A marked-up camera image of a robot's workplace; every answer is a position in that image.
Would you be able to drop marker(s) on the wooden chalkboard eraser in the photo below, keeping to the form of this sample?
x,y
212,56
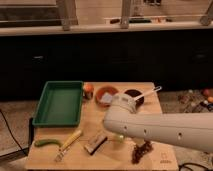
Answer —
x,y
95,142

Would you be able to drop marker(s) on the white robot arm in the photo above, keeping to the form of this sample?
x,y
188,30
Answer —
x,y
193,131

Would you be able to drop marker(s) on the green plastic tray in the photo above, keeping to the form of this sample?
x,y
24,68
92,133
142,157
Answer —
x,y
59,105

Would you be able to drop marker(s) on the orange bowl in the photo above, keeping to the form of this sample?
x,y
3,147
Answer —
x,y
101,91

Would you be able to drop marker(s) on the blue cloth in bowl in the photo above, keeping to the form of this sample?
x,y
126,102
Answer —
x,y
106,98

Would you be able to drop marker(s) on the orange topped small jar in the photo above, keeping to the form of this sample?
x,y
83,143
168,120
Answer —
x,y
88,90

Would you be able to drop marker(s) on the dark brown bowl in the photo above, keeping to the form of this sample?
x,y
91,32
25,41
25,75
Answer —
x,y
135,93

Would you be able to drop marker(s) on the green cup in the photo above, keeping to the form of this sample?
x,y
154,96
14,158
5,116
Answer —
x,y
119,137

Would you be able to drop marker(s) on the brown dried food pile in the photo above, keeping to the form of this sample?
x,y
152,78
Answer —
x,y
140,151

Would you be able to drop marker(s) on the green pepper toy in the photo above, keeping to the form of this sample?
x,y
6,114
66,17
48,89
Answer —
x,y
43,142

